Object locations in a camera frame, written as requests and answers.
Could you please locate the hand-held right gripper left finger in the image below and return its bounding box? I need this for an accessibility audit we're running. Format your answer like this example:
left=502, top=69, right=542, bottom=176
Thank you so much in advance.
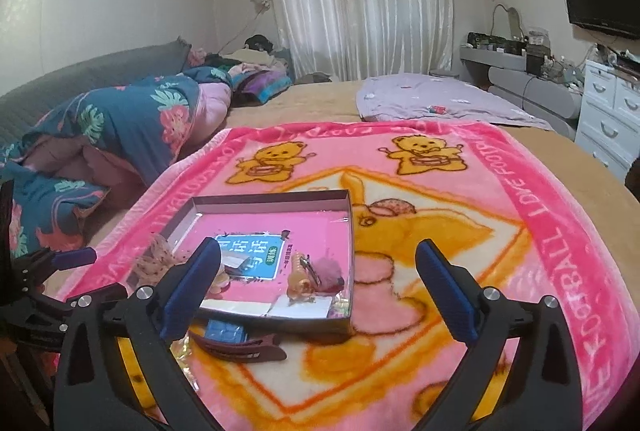
left=54, top=236, right=223, bottom=431

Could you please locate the oval mirror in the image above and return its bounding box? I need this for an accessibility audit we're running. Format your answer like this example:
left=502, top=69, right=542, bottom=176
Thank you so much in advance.
left=492, top=3, right=524, bottom=40

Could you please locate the yellow plastic packet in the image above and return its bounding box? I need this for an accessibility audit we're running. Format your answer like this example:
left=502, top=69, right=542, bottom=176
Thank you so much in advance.
left=171, top=340, right=202, bottom=364

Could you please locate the pink bear printed blanket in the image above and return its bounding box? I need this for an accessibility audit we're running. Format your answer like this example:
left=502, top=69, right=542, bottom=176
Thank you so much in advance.
left=55, top=120, right=640, bottom=431

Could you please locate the pink pom-pom hair clip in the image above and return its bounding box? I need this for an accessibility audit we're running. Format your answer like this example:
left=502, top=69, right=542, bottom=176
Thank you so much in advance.
left=311, top=257, right=347, bottom=293

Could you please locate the grey padded headboard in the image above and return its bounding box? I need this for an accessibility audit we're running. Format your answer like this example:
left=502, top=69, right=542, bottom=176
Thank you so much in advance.
left=0, top=40, right=194, bottom=146

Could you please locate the orange hair claw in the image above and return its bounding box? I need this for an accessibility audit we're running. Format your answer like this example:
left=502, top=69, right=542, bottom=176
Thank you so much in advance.
left=286, top=251, right=319, bottom=303

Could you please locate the small white box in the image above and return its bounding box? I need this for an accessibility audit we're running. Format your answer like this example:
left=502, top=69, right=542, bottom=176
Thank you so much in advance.
left=265, top=297, right=334, bottom=320

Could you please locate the purple striped pillow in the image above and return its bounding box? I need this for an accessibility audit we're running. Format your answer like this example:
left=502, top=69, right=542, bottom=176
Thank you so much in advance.
left=235, top=71, right=294, bottom=104

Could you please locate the blue rectangular hair clip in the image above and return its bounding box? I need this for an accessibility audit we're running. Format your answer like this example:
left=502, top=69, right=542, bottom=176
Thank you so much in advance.
left=205, top=320, right=249, bottom=345

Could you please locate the tan bed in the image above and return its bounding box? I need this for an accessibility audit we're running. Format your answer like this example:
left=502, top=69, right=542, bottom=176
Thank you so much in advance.
left=60, top=78, right=640, bottom=287

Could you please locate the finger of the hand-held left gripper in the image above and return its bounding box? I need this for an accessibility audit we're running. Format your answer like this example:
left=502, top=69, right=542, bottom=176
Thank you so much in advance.
left=54, top=283, right=130, bottom=320
left=30, top=246, right=99, bottom=282

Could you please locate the lilac blanket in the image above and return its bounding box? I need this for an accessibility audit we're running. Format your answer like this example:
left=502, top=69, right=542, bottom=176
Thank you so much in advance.
left=356, top=73, right=554, bottom=132

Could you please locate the beige lace bow hair clip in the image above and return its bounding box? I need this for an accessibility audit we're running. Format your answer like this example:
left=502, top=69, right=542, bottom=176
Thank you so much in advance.
left=132, top=233, right=177, bottom=283

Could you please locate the white drawer cabinet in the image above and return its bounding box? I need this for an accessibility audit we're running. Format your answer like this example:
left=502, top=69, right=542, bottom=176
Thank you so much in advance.
left=575, top=58, right=640, bottom=184

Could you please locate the grey cardboard box tray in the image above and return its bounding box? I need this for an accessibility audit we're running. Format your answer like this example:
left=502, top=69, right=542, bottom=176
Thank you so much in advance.
left=165, top=190, right=357, bottom=343

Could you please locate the brown hair clip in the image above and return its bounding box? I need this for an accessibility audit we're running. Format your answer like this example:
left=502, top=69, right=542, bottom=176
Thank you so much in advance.
left=192, top=328, right=287, bottom=365

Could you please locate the blue floral quilt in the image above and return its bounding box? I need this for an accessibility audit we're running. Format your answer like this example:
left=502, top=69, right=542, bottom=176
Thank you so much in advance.
left=0, top=66, right=234, bottom=262

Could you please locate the grey dressing table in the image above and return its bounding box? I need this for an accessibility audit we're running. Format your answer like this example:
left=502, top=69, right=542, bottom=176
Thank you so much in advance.
left=460, top=43, right=584, bottom=140

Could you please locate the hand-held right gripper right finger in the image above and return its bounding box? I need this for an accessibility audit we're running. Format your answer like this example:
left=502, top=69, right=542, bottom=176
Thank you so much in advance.
left=416, top=238, right=586, bottom=431

